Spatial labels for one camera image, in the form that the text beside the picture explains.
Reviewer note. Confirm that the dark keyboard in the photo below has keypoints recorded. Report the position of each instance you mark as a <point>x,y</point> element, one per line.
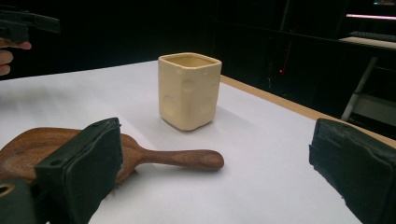
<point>372,35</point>

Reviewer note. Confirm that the white metal stand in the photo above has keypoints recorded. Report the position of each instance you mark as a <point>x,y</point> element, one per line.
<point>361,90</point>

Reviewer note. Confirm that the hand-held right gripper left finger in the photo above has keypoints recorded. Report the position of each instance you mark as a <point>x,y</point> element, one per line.
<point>84,174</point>

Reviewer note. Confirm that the brown wooden serving board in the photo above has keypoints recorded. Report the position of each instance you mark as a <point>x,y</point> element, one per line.
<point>162,157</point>

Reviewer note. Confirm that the cream square ceramic cup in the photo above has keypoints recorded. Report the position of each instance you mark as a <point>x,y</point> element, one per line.
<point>188,93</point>

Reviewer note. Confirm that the white table cover sheet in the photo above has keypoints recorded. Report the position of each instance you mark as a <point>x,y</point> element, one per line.
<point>218,174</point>

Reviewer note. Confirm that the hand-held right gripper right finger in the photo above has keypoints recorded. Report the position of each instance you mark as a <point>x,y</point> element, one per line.
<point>358,168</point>

